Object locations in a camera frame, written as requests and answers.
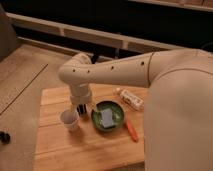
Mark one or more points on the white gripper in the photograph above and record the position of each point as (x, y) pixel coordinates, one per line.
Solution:
(81, 95)

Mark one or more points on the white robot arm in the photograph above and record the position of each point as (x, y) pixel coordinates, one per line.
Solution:
(178, 111)

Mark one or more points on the grey blue eraser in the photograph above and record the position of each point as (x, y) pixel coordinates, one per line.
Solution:
(107, 118)

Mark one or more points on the white paper cup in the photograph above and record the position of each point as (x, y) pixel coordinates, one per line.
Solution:
(70, 118)

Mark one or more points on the green bowl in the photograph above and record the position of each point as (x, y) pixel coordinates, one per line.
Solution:
(118, 115)

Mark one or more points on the wooden board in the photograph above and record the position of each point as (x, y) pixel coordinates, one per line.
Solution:
(85, 149)

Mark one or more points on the orange marker pen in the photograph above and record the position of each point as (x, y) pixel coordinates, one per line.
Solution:
(131, 130)

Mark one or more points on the black object on floor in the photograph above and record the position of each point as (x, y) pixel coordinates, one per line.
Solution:
(4, 137)

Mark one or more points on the white metal rail frame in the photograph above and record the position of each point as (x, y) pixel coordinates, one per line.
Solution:
(72, 39)

